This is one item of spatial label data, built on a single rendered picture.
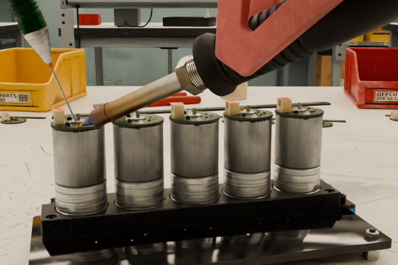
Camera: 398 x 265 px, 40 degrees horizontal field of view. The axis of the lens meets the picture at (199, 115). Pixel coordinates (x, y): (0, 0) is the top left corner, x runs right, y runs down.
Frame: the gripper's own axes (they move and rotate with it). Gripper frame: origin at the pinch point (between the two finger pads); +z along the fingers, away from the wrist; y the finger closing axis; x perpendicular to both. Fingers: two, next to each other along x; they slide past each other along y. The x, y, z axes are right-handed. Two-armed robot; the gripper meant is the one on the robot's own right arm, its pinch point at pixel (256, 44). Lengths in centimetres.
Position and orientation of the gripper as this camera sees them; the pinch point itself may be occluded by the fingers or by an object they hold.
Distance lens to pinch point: 20.0
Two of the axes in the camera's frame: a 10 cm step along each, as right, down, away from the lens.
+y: -5.0, 1.7, -8.5
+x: 7.5, 5.7, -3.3
